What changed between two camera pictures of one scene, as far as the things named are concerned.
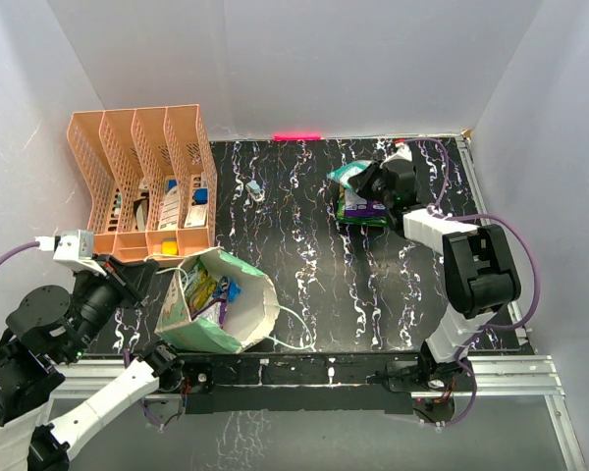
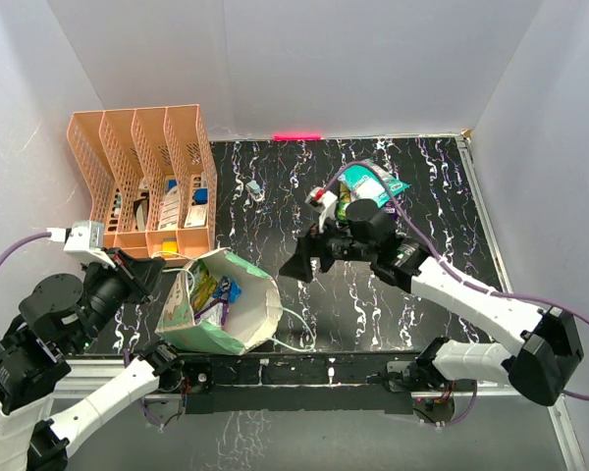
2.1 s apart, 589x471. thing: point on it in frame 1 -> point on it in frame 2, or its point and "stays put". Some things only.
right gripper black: x=361 y=182 -> x=299 y=265
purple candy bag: x=214 y=312 stays put
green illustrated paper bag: x=219 y=301 stays put
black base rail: x=333 y=383 stays put
